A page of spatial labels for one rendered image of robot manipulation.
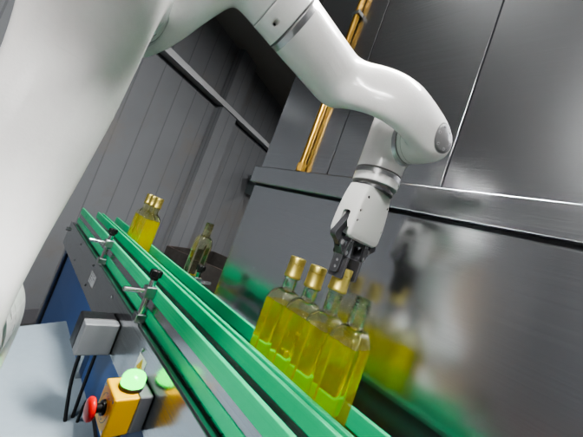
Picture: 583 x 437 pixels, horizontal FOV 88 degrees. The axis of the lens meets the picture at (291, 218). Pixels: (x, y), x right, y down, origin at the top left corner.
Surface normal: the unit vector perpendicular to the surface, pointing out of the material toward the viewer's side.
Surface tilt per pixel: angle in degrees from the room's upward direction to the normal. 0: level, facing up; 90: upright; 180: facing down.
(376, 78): 78
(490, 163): 90
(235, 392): 90
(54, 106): 88
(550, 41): 90
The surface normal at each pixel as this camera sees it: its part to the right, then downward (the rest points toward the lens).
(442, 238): -0.67, -0.29
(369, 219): 0.59, 0.21
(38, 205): 0.96, 0.10
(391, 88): -0.10, -0.26
